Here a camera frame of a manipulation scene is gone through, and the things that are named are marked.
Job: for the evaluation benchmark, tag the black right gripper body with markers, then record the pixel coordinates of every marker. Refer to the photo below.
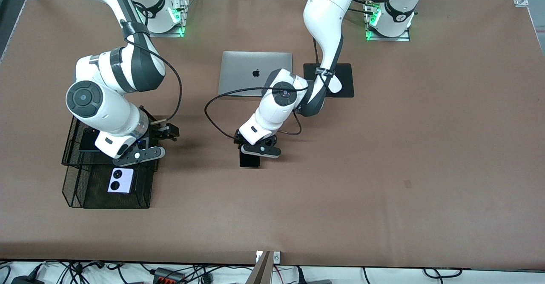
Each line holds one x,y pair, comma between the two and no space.
154,132

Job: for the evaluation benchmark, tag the long black phone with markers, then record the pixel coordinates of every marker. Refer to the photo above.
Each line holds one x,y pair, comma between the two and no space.
250,163

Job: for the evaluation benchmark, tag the lilac flip phone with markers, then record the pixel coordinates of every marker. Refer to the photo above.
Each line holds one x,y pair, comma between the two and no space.
127,182

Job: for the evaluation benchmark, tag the small square black phone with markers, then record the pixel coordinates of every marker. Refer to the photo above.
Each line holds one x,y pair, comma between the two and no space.
87,141

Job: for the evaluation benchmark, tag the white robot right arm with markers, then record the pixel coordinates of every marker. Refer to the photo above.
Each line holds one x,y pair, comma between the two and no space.
115,118

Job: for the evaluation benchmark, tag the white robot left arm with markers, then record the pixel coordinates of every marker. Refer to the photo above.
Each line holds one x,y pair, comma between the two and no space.
328,11

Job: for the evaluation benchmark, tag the silver laptop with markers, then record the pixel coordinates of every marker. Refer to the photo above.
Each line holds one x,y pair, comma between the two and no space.
238,75

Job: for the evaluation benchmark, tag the white computer mouse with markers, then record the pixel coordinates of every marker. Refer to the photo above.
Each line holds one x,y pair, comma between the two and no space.
337,87

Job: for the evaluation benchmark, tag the black mesh two-tier tray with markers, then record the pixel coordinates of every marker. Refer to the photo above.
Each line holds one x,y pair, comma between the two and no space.
93,199

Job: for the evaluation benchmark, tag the black mouse pad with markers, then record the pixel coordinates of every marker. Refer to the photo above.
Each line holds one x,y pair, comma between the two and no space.
347,88

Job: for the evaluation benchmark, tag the black orange power strip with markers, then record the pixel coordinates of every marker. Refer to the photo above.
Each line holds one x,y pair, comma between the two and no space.
168,277

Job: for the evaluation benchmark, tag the black power adapter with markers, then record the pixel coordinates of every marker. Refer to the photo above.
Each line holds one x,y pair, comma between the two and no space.
23,280

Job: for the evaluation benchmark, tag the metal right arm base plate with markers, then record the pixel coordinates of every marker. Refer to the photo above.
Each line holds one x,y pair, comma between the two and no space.
172,34

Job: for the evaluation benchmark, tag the small white metal bracket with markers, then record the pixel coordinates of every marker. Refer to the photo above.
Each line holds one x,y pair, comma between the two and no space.
258,256
276,256

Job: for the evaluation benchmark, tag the brown angled post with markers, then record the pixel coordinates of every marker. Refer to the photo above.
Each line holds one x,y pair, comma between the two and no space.
260,273

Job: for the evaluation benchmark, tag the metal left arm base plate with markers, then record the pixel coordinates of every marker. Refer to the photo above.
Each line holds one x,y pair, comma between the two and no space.
387,39

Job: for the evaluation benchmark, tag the silver corner bracket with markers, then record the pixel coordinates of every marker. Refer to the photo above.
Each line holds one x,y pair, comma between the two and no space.
521,0

